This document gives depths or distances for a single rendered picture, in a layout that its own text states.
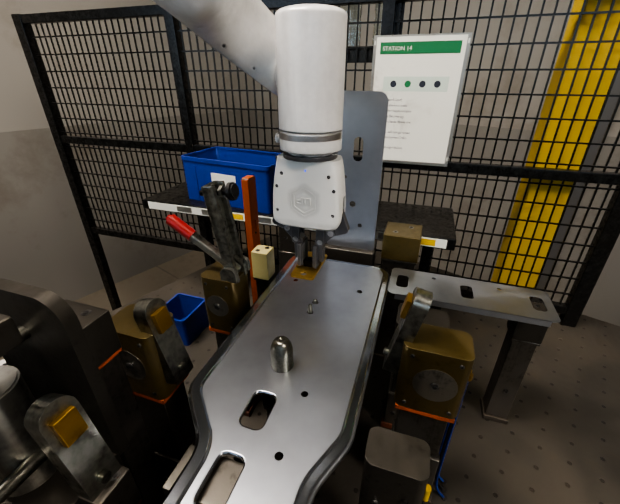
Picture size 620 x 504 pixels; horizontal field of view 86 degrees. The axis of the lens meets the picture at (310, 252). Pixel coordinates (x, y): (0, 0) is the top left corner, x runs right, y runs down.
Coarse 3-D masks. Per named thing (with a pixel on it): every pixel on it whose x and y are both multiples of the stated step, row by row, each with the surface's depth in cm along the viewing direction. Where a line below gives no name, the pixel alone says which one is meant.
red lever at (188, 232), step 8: (168, 216) 59; (176, 216) 59; (168, 224) 59; (176, 224) 58; (184, 224) 59; (184, 232) 58; (192, 232) 59; (192, 240) 59; (200, 240) 59; (200, 248) 59; (208, 248) 59; (216, 248) 59; (216, 256) 59
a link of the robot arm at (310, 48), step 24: (288, 24) 36; (312, 24) 36; (336, 24) 36; (288, 48) 37; (312, 48) 37; (336, 48) 38; (288, 72) 38; (312, 72) 38; (336, 72) 39; (288, 96) 40; (312, 96) 39; (336, 96) 40; (288, 120) 41; (312, 120) 40; (336, 120) 41
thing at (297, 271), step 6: (306, 258) 54; (324, 258) 56; (306, 264) 53; (294, 270) 52; (300, 270) 52; (306, 270) 52; (312, 270) 52; (318, 270) 52; (294, 276) 51; (300, 276) 51; (306, 276) 51; (312, 276) 51
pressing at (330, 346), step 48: (288, 288) 65; (336, 288) 65; (384, 288) 66; (240, 336) 53; (288, 336) 53; (336, 336) 53; (192, 384) 44; (240, 384) 45; (288, 384) 45; (336, 384) 45; (240, 432) 39; (288, 432) 39; (336, 432) 39; (192, 480) 34; (240, 480) 34; (288, 480) 34
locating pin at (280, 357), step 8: (280, 336) 46; (272, 344) 46; (280, 344) 45; (288, 344) 46; (272, 352) 46; (280, 352) 45; (288, 352) 46; (272, 360) 46; (280, 360) 46; (288, 360) 46; (272, 368) 47; (280, 368) 46; (288, 368) 47
